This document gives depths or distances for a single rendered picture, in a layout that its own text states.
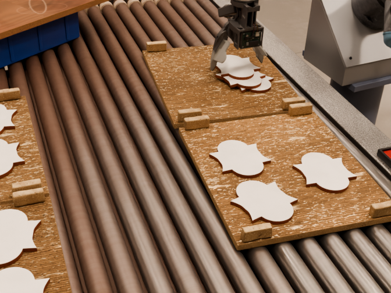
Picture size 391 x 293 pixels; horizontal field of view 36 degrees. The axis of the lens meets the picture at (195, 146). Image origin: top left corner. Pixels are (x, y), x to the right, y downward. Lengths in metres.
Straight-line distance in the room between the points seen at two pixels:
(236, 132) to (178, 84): 0.27
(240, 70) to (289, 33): 2.72
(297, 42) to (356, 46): 2.39
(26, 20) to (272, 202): 0.90
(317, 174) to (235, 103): 0.34
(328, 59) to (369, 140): 0.42
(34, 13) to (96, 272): 0.92
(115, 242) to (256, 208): 0.28
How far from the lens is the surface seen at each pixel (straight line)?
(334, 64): 1.83
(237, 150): 1.34
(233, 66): 1.65
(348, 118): 1.57
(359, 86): 1.84
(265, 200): 1.20
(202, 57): 1.75
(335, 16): 1.84
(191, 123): 1.40
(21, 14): 1.79
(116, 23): 2.01
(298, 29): 4.42
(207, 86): 1.60
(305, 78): 1.73
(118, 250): 1.12
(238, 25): 1.55
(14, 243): 1.13
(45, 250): 1.12
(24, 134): 1.43
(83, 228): 1.17
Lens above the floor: 1.70
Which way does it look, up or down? 34 degrees down
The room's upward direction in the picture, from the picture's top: 2 degrees clockwise
